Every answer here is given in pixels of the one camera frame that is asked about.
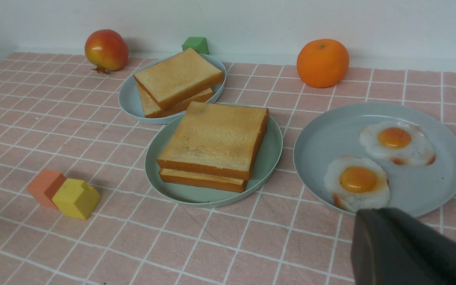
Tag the orange fruit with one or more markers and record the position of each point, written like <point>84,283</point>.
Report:
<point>322,63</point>

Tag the grey-blue bread plate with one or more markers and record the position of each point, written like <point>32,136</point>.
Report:
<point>130,101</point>

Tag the red apple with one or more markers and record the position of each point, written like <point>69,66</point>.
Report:
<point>107,51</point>

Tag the toast slice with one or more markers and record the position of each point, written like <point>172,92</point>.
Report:
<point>216,139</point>
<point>178,78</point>
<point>152,110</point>
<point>203,180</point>

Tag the fried egg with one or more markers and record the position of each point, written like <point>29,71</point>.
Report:
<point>357,183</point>
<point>398,142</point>

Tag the mint green plate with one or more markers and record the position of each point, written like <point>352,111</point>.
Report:
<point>266,161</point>

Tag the grey-blue egg plate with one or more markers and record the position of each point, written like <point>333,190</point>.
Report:
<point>415,190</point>

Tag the back fried egg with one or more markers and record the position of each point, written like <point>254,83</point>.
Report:
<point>398,142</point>

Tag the pink checkered tablecloth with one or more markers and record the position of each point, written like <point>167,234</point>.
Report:
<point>56,113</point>

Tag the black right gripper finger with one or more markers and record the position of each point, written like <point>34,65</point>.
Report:
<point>390,247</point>

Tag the front fried egg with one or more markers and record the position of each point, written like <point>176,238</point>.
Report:
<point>357,183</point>

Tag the orange block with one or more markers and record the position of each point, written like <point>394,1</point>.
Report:
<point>45,185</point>

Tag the yellow block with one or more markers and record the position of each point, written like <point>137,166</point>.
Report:
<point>76,199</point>

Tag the green block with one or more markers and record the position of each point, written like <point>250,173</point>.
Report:
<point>199,44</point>

